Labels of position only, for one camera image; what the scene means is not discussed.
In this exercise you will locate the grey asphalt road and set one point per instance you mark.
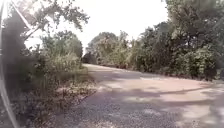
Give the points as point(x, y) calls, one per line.
point(143, 100)

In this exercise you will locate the wood of green trees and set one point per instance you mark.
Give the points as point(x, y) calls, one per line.
point(166, 46)

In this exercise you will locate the dry leaf-strewn verge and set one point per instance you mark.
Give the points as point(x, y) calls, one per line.
point(56, 95)

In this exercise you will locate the trees and bushes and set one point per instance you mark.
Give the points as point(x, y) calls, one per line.
point(40, 53)

